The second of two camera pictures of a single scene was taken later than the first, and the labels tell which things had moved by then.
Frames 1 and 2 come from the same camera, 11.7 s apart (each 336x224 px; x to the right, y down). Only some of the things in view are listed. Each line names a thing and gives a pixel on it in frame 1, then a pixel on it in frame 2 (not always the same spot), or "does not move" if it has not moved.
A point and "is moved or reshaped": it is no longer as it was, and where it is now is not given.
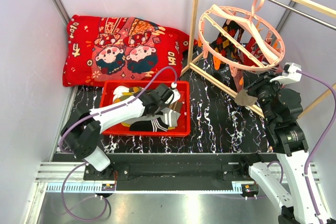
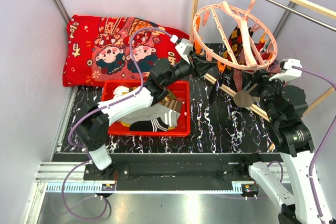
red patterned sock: x=252 y=47 -> x=264 y=55
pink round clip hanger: x=238 y=40 is moved or reshaped
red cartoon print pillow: x=101 y=48 does not move
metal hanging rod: x=273 y=1 does not move
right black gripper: x=265 y=81 does not move
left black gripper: x=163 y=104 -> x=200 y=64
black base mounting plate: x=164 y=166 does not move
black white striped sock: x=155 y=125 does not move
